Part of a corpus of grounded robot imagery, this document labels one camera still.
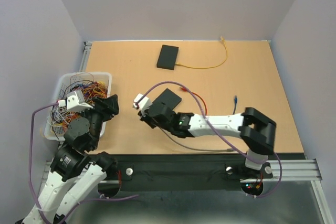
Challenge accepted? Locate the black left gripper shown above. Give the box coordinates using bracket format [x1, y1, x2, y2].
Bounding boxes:
[78, 93, 121, 148]

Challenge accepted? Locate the black network switch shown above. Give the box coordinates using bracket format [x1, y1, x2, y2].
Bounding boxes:
[156, 45, 179, 70]
[153, 88, 182, 110]

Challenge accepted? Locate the red ethernet cable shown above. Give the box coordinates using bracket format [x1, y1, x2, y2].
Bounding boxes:
[178, 86, 208, 116]

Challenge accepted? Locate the grey ethernet cable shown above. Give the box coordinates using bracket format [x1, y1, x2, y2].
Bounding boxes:
[157, 126, 234, 153]

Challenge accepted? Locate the blue ethernet cable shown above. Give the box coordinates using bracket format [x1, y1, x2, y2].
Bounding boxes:
[232, 94, 240, 115]

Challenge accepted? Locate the yellow ethernet cable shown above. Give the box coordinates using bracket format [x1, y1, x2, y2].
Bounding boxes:
[175, 35, 228, 69]

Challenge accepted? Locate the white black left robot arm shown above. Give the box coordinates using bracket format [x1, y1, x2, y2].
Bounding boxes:
[19, 94, 119, 223]

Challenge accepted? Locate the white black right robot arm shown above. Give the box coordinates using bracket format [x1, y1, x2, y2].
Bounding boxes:
[134, 103, 277, 177]

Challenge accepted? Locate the white plastic basket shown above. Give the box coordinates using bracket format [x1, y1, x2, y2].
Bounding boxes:
[44, 72, 112, 141]

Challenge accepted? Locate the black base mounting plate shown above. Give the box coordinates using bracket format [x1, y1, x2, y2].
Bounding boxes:
[98, 154, 273, 197]

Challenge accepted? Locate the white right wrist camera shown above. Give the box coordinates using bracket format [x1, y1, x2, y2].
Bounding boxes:
[132, 93, 152, 116]

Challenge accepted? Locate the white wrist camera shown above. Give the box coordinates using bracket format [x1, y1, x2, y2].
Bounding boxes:
[132, 93, 152, 116]
[57, 90, 93, 112]

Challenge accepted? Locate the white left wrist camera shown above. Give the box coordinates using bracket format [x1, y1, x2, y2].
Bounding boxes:
[57, 90, 93, 112]

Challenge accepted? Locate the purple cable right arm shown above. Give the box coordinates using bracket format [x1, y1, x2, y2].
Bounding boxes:
[136, 81, 283, 199]

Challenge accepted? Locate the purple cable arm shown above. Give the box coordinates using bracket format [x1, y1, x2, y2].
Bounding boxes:
[28, 101, 140, 224]
[136, 81, 283, 199]

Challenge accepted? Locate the tangle of coloured wires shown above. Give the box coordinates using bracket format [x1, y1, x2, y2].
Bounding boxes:
[39, 74, 111, 135]

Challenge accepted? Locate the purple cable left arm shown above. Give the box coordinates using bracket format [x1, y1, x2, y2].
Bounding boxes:
[28, 101, 140, 224]

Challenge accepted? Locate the aluminium frame rail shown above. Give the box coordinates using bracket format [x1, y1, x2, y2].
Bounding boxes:
[41, 158, 321, 183]

